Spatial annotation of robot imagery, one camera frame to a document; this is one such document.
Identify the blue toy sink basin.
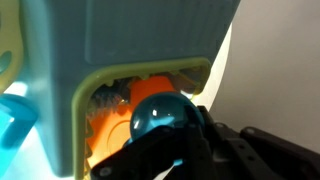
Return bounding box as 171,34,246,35
0,0,242,180

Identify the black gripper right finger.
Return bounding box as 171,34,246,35
198,106,320,180

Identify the blue plate in sink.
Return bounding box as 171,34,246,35
0,94,38,169

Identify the blue mug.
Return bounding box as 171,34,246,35
125,91,206,168

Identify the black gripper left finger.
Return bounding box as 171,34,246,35
90,125,214,180

